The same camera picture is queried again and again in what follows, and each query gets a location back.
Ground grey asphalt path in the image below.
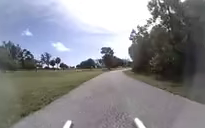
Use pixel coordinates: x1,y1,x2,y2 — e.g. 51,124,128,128
10,68,205,128

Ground grass strip beside trees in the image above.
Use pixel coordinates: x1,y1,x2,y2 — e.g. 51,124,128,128
122,69,205,109

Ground robot's own part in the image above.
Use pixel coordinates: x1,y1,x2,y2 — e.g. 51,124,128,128
62,119,73,128
133,117,147,128

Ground row of trees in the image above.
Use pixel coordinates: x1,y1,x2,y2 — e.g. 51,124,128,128
127,0,205,84

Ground grass verge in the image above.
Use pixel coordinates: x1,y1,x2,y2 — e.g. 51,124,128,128
0,68,110,128

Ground distant trees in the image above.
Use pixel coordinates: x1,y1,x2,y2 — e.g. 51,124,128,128
0,40,133,72

